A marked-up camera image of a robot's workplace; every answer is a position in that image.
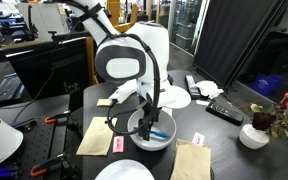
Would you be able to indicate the grey bowl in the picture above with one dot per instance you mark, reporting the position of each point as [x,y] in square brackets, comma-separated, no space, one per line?
[150,144]

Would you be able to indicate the artificial flower bouquet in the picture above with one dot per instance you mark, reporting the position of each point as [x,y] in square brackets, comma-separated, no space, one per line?
[263,120]

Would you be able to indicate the black keyboard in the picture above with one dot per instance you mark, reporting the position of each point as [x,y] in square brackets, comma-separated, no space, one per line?
[5,89]

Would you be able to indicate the white ribbed vase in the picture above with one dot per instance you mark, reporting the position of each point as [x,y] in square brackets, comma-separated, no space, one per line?
[253,136]

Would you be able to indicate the black perforated breadboard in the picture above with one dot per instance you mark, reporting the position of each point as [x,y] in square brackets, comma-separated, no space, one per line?
[40,140]

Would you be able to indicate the green-blue pen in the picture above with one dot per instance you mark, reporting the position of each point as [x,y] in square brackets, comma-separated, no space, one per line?
[160,134]

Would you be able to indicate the grey storage crates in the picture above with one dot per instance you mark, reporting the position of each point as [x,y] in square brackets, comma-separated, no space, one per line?
[185,36]

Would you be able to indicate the small white paper slip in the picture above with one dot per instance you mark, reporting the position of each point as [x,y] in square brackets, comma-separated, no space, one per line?
[203,102]

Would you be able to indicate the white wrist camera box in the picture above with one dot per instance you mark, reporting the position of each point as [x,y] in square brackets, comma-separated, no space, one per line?
[125,90]

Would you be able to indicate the small white plate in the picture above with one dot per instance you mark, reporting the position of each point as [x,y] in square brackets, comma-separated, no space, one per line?
[180,98]

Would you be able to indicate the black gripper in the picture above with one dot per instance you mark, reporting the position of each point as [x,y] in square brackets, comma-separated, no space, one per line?
[150,113]

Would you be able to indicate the black remote control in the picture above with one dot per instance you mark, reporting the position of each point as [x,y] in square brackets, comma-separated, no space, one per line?
[224,112]

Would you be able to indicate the black monitor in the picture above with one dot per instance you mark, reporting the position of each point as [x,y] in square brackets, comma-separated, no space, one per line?
[40,66]

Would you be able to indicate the tan cloth right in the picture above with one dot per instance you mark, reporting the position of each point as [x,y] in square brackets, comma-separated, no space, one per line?
[190,161]

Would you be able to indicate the orange black bar clamp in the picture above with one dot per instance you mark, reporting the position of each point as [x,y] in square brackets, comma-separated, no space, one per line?
[45,165]
[55,117]

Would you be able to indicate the black remote with grey buttons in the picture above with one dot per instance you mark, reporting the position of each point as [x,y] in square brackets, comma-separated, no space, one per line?
[192,86]

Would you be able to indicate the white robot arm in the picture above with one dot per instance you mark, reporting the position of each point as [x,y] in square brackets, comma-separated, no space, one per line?
[150,50]

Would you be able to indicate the white crumpled cloth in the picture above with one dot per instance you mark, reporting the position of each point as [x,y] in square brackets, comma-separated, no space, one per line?
[210,88]

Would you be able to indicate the black room divider panel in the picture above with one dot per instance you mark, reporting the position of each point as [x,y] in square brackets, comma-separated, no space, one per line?
[237,36]

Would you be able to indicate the large white plate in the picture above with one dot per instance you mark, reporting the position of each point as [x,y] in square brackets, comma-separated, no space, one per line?
[124,170]

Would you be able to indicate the small tan label card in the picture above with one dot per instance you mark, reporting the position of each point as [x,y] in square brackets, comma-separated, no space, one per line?
[167,111]

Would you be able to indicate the pink sweetener packet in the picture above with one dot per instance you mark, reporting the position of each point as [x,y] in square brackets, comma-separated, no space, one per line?
[118,144]
[198,139]

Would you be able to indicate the flat brown paper napkin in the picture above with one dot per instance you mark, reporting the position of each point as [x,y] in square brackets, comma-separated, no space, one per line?
[96,136]

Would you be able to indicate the blue plastic bin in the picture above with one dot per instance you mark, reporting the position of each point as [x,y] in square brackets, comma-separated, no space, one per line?
[267,84]

